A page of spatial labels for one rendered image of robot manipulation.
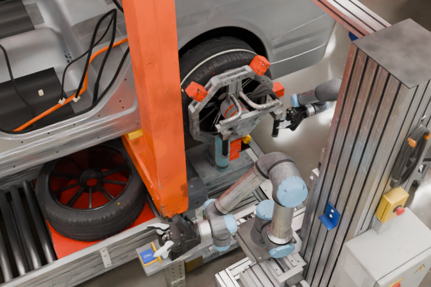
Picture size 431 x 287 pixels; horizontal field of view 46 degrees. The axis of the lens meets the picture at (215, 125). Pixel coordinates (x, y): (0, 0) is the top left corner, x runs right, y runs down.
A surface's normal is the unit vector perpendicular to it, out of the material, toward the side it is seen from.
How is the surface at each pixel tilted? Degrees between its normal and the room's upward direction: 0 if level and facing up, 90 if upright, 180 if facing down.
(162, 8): 90
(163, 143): 90
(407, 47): 0
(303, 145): 0
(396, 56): 0
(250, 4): 90
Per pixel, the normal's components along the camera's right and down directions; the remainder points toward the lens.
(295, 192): 0.27, 0.62
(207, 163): 0.00, -0.68
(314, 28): 0.47, 0.65
